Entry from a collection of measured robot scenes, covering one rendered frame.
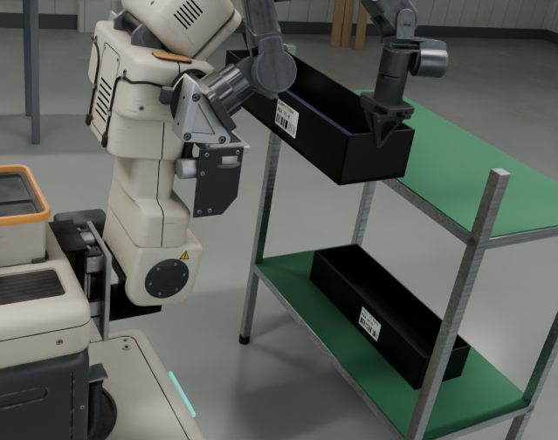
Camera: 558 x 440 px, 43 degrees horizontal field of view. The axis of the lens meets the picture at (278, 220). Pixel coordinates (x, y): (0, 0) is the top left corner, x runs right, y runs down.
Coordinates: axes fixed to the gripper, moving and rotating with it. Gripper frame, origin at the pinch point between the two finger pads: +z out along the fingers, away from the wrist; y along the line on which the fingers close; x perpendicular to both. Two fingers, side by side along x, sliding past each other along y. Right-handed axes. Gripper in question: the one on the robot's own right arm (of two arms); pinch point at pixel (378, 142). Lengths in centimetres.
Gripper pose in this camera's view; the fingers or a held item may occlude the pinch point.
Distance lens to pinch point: 146.3
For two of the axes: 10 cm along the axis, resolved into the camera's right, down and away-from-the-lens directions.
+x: -8.7, 1.4, -4.7
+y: -4.8, -4.7, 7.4
